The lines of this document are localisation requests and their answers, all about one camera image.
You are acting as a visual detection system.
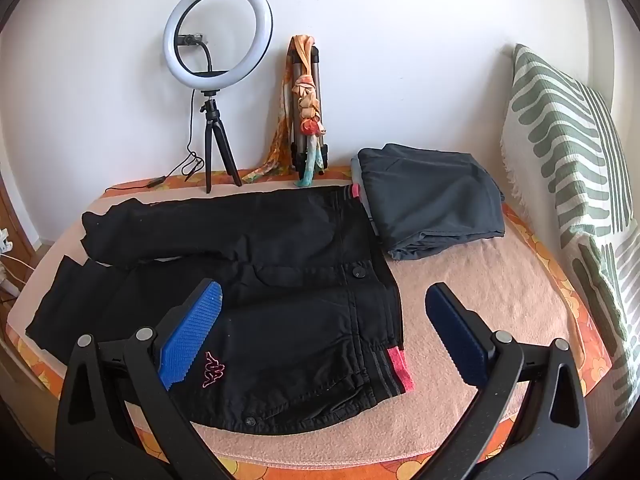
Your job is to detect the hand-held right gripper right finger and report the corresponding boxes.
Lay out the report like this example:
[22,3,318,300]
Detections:
[424,282,591,480]

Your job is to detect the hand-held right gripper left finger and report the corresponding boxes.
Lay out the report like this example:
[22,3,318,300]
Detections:
[54,280,223,480]

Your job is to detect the black pants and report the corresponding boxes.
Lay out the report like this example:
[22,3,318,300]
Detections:
[25,185,416,431]

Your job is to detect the dark grey folded pants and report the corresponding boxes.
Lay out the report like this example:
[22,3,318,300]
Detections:
[357,143,506,262]

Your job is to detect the orange floral bedsheet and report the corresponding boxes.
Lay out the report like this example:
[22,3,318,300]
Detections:
[5,165,621,480]

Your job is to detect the light grey folded garment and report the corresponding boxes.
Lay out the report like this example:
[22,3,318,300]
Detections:
[351,157,376,223]

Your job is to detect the small black tripod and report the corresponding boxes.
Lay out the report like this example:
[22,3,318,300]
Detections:
[200,89,244,195]

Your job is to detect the green striped pillow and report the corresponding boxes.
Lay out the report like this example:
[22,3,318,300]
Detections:
[500,42,640,411]

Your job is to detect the wooden door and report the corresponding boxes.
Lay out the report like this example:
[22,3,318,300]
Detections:
[0,175,41,261]

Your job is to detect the orange patterned scarf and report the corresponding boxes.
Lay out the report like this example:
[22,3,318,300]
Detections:
[242,34,317,183]

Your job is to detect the folded metal tripod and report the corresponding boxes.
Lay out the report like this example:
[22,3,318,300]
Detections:
[285,45,331,176]

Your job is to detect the peach knotted scarf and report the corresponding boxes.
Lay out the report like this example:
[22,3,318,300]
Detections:
[291,72,326,189]

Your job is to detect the white cable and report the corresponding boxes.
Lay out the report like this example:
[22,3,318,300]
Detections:
[0,227,33,301]

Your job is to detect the white ring light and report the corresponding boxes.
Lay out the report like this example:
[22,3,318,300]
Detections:
[163,0,275,92]

